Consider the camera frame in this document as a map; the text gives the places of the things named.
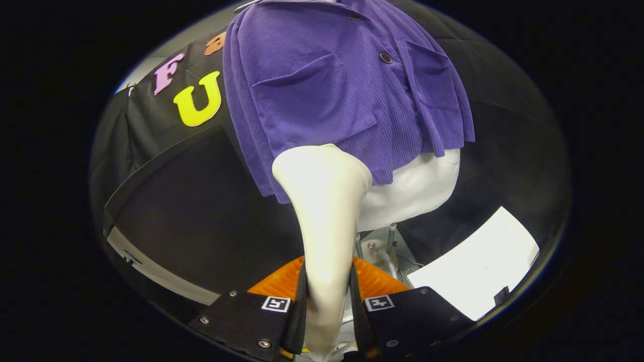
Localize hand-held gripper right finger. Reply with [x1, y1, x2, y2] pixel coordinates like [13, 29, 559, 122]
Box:
[350, 256, 476, 361]

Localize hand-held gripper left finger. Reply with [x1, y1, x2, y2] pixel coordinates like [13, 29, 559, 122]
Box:
[187, 255, 308, 362]

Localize white garment steamer head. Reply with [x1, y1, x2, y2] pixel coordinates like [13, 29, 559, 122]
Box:
[272, 144, 373, 360]

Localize purple corduroy jacket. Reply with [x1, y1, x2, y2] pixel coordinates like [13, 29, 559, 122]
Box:
[223, 0, 475, 204]

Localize white flat board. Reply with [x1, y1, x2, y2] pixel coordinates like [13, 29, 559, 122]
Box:
[407, 206, 540, 321]

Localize white mannequin torso on stand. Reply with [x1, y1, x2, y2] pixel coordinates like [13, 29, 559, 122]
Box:
[352, 148, 461, 285]

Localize grey drawer cabinet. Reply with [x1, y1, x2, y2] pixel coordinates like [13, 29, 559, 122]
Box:
[102, 123, 302, 307]

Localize black backdrop cloth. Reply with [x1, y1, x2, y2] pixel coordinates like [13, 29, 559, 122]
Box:
[91, 0, 572, 302]

